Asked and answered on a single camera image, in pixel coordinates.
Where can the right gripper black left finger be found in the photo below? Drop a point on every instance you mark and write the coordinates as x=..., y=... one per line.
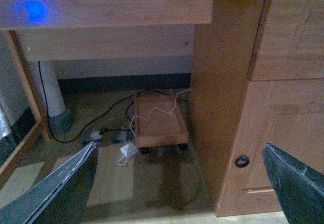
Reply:
x=62, y=196

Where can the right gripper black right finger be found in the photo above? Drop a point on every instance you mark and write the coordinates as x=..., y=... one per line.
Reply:
x=299, y=187

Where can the power strip on floor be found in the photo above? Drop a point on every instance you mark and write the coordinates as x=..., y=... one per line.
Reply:
x=114, y=136

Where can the white power adapter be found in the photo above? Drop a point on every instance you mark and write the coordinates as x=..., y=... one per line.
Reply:
x=129, y=150

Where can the white pipe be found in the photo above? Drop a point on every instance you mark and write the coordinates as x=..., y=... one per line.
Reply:
x=47, y=77

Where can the wooden rolling cart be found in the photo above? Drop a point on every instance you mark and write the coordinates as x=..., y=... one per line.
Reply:
x=158, y=121

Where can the wooden desk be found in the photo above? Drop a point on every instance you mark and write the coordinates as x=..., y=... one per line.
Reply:
x=257, y=77

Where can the sliding wooden keyboard tray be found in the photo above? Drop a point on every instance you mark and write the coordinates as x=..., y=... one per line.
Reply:
x=34, y=14

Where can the black ring cabinet pull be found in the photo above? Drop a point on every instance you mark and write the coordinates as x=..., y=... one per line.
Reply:
x=242, y=161

